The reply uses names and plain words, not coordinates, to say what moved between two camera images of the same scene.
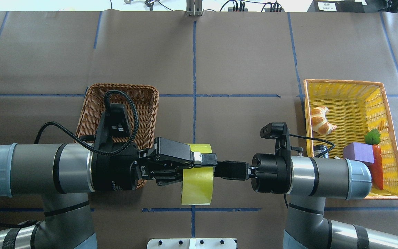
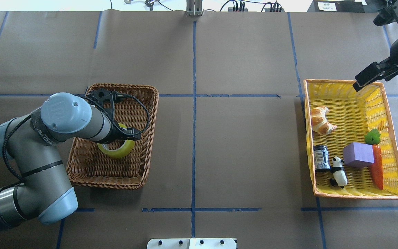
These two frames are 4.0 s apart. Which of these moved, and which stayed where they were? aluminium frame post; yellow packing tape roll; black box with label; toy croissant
Moved: yellow packing tape roll
Stayed: toy croissant; black box with label; aluminium frame post
